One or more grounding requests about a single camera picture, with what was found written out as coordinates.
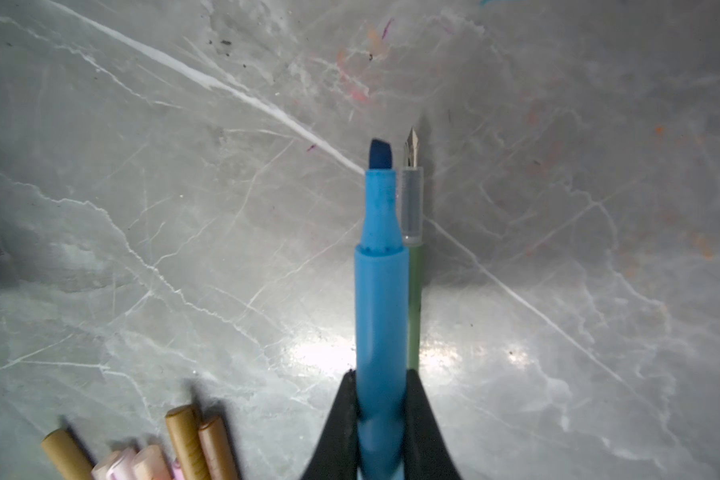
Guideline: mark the beige capybara pen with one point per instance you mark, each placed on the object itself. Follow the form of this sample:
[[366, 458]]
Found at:
[[182, 424]]

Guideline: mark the lilac cap beige pen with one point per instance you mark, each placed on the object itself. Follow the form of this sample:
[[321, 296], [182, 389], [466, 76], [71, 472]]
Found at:
[[177, 470]]

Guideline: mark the orange highlighter pen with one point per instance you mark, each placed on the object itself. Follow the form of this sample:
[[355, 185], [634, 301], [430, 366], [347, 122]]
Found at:
[[150, 464]]

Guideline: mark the pink cap brown pen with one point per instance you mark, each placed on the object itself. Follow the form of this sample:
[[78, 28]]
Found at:
[[118, 465]]

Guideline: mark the brown lilac pen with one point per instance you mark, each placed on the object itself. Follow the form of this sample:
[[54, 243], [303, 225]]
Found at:
[[217, 450]]

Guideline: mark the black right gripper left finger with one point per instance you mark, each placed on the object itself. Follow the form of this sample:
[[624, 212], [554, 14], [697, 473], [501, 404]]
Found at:
[[336, 456]]

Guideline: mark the tan brown pen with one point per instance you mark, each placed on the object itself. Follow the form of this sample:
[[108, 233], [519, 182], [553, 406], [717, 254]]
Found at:
[[67, 456]]

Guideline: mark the green fountain pen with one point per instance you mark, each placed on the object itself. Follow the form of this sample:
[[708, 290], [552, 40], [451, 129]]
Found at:
[[411, 222]]

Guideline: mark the blue highlighter pen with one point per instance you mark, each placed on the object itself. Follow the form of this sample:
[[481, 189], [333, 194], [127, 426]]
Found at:
[[381, 314]]

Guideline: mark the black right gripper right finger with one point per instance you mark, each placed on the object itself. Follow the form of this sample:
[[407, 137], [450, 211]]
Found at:
[[425, 455]]

